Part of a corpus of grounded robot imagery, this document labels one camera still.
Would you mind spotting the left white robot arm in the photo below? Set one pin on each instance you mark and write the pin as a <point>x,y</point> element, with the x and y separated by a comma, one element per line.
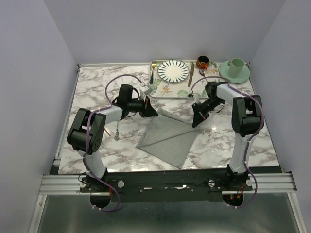
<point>86,132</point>

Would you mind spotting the grey cloth napkin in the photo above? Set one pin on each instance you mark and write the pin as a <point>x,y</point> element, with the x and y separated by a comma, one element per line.
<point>168,138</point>

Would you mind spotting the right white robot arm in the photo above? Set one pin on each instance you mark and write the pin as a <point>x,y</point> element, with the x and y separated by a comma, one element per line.
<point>247,120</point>

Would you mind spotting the aluminium frame rail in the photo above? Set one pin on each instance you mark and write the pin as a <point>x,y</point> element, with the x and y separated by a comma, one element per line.
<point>69,184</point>

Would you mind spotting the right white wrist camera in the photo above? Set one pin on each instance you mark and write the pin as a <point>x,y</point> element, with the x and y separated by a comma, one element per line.
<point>195,97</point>

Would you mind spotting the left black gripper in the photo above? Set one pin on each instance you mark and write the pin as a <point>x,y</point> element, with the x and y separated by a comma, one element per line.
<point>146,110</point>

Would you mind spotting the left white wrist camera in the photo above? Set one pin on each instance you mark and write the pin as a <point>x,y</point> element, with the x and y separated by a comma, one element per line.
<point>146,89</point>

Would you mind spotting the iridescent gold spoon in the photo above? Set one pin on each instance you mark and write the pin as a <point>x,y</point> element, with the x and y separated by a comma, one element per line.
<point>116,137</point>

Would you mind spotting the orange black mug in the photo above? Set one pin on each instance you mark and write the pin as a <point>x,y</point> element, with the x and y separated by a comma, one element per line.
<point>202,62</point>

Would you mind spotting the floral serving tray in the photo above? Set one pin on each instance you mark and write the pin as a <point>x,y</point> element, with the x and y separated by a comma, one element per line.
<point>162,89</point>

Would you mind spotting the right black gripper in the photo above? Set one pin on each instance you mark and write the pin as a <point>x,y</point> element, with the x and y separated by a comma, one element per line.
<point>199,115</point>

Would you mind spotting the silver spoon on tray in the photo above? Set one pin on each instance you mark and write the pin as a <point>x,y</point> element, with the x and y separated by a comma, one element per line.
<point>202,72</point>

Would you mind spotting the green saucer plate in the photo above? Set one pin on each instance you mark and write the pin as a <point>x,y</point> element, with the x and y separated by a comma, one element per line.
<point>243,75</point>

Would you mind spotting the green cup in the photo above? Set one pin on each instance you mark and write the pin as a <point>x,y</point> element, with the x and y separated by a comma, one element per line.
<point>235,67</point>

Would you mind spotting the striped white plate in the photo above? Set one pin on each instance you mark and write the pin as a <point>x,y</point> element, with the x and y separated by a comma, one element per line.
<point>173,71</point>

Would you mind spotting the copper knife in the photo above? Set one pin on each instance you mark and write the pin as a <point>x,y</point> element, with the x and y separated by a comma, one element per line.
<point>191,74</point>

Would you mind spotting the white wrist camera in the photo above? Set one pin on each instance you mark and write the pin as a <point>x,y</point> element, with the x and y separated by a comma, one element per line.
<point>146,89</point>
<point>195,97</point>

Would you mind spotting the gold green-handled fork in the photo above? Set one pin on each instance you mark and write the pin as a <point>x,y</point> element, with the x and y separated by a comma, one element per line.
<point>153,65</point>

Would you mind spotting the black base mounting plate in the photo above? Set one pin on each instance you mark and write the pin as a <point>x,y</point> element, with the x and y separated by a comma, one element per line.
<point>166,186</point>

